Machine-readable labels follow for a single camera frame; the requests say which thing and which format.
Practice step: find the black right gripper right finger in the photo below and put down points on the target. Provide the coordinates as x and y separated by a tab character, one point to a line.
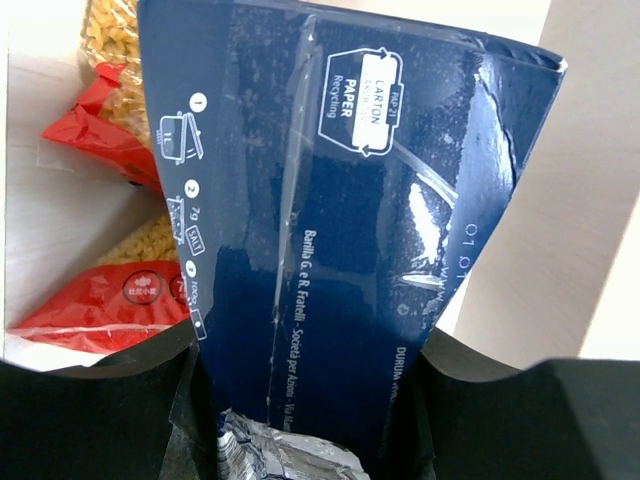
559	419

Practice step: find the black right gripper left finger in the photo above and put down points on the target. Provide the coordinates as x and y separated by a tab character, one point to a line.
142	413

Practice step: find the dark blue pasta box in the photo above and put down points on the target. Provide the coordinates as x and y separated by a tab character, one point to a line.
335	175

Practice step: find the red macaroni pasta bag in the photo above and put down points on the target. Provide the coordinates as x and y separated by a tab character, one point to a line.
132	293

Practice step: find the red fusilli pasta bag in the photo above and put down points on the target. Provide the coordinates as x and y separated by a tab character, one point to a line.
109	119

